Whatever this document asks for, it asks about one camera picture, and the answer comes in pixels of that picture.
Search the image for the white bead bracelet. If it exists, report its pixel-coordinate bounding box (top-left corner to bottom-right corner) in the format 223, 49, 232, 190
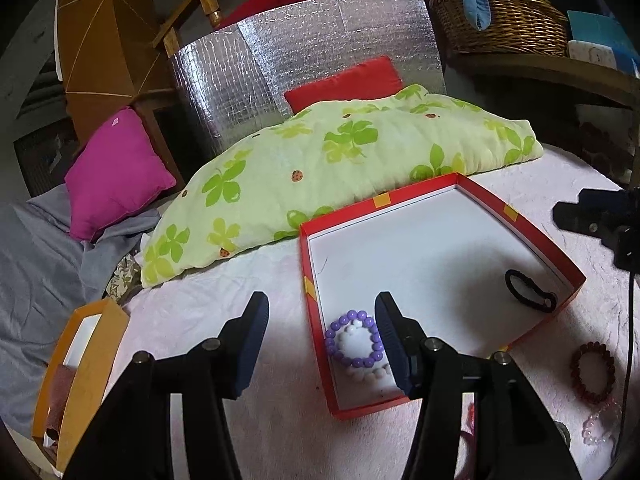
339, 324, 394, 386

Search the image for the teal cardboard box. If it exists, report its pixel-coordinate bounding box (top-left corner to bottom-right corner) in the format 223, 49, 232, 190
567, 11, 639, 78

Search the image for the wooden shelf table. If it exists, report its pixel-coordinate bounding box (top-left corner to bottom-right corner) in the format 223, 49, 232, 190
447, 53, 639, 188

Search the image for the silver foil insulation sheet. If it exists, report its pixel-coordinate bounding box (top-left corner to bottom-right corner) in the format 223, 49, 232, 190
170, 0, 446, 159

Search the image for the magenta cushion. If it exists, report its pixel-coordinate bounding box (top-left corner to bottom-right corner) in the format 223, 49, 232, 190
64, 107, 177, 242

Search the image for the red cushion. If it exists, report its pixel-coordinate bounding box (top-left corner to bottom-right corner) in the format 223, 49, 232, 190
284, 55, 404, 114

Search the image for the pale pink bead bracelet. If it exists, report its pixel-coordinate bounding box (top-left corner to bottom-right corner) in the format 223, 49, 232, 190
580, 396, 624, 447

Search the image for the black hair tie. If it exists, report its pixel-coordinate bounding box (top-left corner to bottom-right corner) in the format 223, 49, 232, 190
503, 268, 560, 314

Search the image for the dark red bead bracelet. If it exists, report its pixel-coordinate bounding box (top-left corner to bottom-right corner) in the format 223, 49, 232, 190
569, 340, 618, 406

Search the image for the grey blanket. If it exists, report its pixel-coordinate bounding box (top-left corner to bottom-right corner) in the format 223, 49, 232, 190
0, 185, 160, 437

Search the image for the green clover print pillow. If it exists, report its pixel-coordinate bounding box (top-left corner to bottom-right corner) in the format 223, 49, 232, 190
141, 84, 544, 288

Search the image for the brown wooden cabinet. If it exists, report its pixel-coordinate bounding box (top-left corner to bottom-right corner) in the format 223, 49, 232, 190
56, 0, 171, 144

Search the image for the red shallow box tray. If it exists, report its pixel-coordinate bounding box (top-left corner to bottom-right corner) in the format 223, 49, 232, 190
299, 174, 586, 419

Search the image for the wicker basket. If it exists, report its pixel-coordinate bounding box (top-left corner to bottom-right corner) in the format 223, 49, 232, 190
432, 0, 568, 58

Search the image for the purple bead bracelet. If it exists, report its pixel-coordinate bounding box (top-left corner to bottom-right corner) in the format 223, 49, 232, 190
323, 308, 386, 370

